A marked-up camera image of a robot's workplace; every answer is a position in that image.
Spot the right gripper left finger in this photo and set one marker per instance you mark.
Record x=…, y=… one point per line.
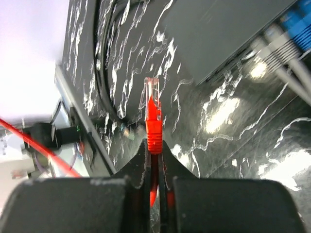
x=137, y=173

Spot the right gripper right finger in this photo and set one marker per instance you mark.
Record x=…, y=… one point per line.
x=168, y=168

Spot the black network switch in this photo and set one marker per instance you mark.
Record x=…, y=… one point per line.
x=209, y=34

